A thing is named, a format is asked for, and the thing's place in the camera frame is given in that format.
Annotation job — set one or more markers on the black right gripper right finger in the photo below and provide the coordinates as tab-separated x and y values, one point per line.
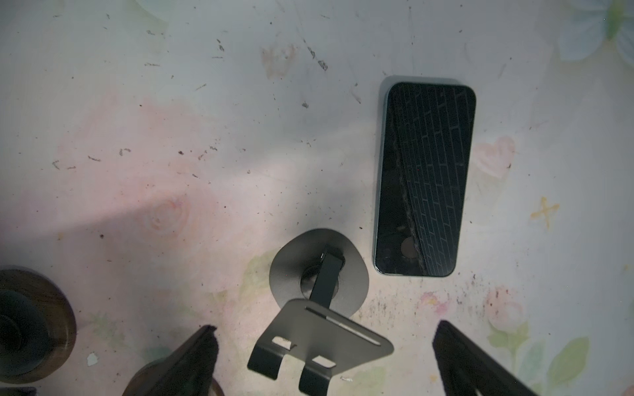
466	369

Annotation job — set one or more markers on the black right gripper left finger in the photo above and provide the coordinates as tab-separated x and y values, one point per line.
187	371

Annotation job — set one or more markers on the grey stand far right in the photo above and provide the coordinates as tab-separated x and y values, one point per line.
319	280

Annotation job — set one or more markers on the black phone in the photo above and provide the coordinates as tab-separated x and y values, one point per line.
426	140

